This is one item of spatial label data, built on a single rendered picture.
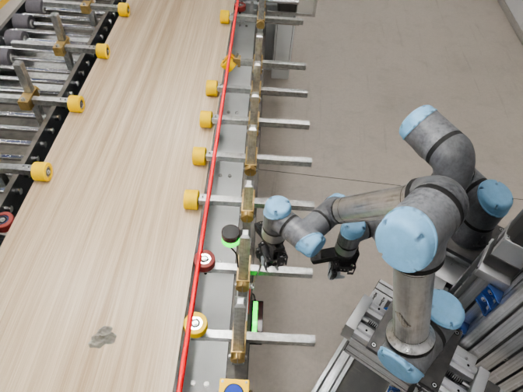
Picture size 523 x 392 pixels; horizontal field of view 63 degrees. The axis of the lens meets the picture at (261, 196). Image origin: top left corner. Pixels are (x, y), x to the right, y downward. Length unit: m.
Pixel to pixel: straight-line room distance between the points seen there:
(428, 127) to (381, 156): 2.24
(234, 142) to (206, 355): 1.20
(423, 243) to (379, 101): 3.22
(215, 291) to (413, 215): 1.18
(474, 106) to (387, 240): 3.52
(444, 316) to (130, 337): 0.95
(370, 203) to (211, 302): 0.96
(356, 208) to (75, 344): 0.98
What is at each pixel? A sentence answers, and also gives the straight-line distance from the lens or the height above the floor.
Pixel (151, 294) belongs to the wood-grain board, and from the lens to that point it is 1.56.
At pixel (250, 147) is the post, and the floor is 1.07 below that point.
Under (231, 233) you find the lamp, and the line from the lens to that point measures 1.37.
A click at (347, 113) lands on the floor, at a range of 3.75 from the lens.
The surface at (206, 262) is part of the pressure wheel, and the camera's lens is 1.60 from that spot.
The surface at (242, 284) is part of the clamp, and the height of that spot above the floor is 0.85.
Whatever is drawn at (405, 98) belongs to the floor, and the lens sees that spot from 4.11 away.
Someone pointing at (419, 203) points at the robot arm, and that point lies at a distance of 0.87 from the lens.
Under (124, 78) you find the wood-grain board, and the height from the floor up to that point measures 0.90.
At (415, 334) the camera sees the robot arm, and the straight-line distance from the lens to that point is 1.09.
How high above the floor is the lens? 2.27
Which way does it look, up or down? 50 degrees down
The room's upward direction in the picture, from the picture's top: 5 degrees clockwise
